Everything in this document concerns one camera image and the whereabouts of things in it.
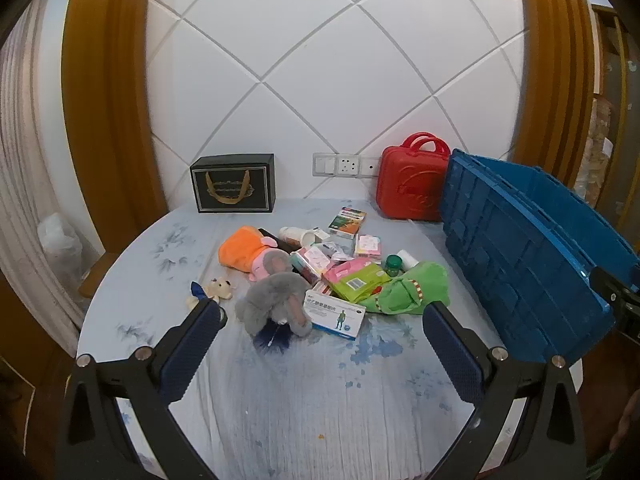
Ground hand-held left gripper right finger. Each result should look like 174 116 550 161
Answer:
422 301 587 480

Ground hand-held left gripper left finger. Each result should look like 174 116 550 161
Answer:
56 299 229 480

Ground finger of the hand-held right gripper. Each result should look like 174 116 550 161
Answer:
590 266 640 311
611 305 640 347

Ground small beige bear plush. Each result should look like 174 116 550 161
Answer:
186 276 237 312

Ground blue bristle brush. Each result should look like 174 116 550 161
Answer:
252 321 296 354

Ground blue plastic crate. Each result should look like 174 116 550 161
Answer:
439 148 640 367

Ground pink sanitary pad pack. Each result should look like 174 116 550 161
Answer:
291 244 332 284

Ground person's right forearm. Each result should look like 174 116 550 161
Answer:
610 389 640 461

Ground green plush toy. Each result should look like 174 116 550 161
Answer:
359 261 451 315

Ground grey elephant plush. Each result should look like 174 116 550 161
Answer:
234 250 315 339

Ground pink pig plush orange dress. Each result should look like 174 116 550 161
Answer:
218 226 282 282

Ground green flat packet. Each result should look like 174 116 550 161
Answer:
331 265 392 304

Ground white blue medicine box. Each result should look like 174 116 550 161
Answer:
303 289 367 342

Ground pink flat packet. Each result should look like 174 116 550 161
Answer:
322 258 369 286

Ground pink floral pack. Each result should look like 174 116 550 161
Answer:
353 233 384 260

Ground white pill bottle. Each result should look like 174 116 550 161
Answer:
278 226 317 249

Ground foil sachet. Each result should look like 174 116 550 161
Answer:
320 241 357 264

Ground green orange carton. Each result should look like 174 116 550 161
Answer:
328 207 368 237

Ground dark gift box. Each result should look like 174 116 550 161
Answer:
189 153 276 214

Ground white plastic bag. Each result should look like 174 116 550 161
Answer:
37 212 84 287

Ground red plastic carry case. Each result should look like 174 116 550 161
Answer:
376 132 452 224

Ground wooden glass cabinet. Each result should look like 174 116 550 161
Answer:
591 3 640 111

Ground pale curtain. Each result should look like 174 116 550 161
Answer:
0 0 87 332

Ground wooden frame post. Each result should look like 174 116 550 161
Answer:
62 0 169 257
514 0 599 202

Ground white wall socket panel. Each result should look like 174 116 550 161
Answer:
313 152 382 178

